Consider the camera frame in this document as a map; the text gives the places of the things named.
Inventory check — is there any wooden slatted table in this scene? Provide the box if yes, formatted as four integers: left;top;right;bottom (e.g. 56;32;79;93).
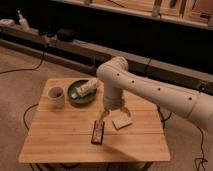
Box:
19;78;170;163

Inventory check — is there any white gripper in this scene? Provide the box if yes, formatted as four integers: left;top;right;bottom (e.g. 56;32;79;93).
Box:
98;91;131;122

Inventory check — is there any black cable right side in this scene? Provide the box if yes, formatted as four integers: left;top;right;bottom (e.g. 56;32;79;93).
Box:
156;105;209;171

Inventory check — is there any white ceramic mug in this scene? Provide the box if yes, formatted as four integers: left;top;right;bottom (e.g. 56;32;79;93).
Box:
48;87;65;108

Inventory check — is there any dark rectangular chocolate bar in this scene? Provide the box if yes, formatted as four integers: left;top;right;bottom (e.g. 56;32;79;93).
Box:
91;121;105;145

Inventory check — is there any beige rectangular sponge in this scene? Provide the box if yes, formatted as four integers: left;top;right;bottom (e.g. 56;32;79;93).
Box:
112;115;132;130

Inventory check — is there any black cable under table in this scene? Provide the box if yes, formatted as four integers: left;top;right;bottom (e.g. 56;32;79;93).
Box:
22;103;40;130

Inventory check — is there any dark box on ledge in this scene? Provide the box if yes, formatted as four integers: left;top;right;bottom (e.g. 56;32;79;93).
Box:
57;29;75;42

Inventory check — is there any white spray bottle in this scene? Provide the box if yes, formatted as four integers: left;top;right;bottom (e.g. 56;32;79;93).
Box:
17;11;30;31

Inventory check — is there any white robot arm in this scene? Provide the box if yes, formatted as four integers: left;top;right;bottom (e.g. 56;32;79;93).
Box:
96;56;213;135

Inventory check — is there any black floor cable left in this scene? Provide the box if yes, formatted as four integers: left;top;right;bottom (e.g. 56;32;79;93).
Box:
0;46;46;76

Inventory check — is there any green round plate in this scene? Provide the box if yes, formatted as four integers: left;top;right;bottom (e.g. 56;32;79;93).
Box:
67;78;99;105

